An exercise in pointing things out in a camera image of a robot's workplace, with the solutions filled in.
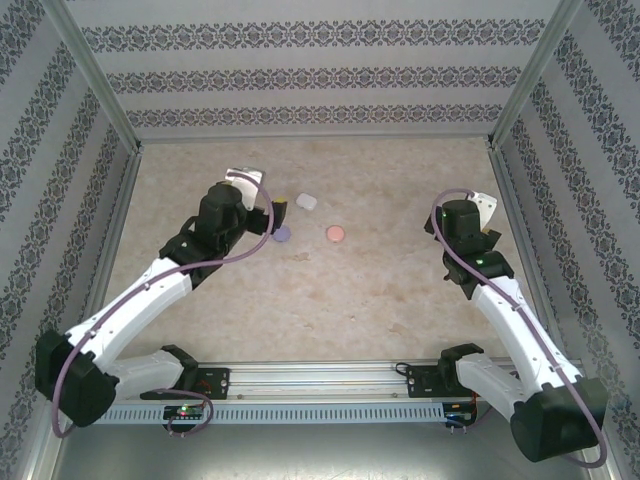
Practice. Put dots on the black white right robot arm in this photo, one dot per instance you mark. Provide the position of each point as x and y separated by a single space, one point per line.
525 330

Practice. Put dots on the aluminium table side rail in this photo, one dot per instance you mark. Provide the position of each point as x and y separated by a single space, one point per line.
120 200
512 200

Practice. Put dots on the aluminium corner frame post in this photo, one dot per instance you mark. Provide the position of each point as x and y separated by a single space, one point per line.
96 75
530 75

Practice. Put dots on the grey metal base sheet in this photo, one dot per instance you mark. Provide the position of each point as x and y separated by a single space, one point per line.
320 455

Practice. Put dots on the pink earbud charging case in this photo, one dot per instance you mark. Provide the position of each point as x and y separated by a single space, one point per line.
335 233

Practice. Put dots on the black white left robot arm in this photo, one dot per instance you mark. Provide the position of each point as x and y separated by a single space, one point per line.
135 300

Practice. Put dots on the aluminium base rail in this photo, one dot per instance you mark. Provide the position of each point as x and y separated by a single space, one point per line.
320 382

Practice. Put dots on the purple earbud charging case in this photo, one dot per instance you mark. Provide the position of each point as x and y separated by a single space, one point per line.
284 236

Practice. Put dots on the white earbud charging case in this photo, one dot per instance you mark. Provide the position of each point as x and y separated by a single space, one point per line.
306 201

